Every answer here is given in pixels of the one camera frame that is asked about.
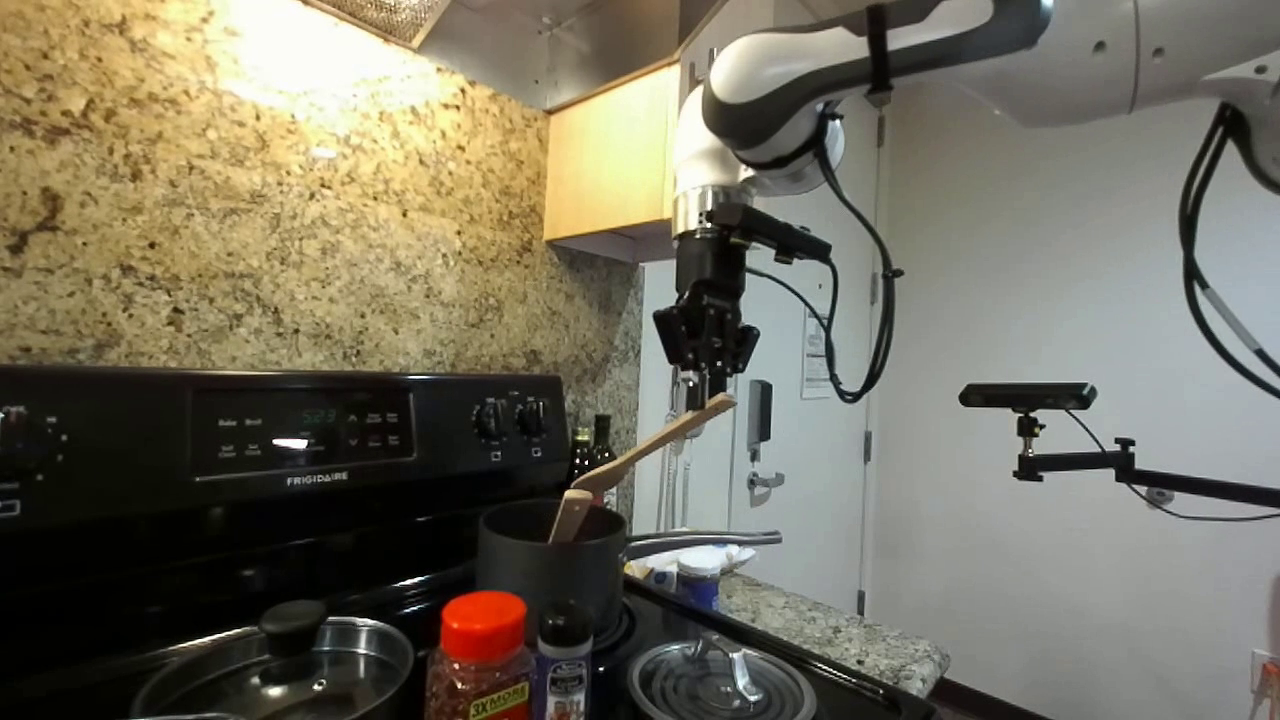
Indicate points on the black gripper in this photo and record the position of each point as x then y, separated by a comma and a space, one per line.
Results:
707, 273

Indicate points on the wooden spatula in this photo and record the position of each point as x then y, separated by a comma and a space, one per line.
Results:
569, 521
655, 451

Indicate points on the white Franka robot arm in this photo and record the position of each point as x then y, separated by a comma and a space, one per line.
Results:
1064, 54

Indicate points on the glass pot lid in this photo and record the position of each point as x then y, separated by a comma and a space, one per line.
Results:
720, 685

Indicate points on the black door lock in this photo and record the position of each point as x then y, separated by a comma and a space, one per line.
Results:
759, 408

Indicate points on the dark glass bottle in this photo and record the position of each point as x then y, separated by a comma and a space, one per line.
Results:
583, 463
600, 453

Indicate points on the white door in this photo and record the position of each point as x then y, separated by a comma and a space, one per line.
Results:
784, 535

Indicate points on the blue jar with white lid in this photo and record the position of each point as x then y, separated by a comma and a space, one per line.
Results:
696, 585

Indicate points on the steel range hood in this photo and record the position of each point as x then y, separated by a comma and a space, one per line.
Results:
563, 45

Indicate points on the small black-capped spice bottle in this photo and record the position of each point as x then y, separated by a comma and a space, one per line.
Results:
563, 680

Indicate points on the red-lidded spice jar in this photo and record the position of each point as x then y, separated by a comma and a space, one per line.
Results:
482, 664

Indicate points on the pan with glass lid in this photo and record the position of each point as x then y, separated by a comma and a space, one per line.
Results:
333, 664

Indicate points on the black electric stove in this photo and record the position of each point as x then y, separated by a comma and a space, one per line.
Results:
134, 442

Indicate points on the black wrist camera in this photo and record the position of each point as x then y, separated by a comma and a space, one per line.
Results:
784, 239

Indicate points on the light wood wall cabinet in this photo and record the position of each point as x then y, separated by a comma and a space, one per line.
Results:
615, 163

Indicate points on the black stereo camera bar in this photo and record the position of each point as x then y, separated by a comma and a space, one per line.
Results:
1025, 398

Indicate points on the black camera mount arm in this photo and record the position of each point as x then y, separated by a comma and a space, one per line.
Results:
1174, 483

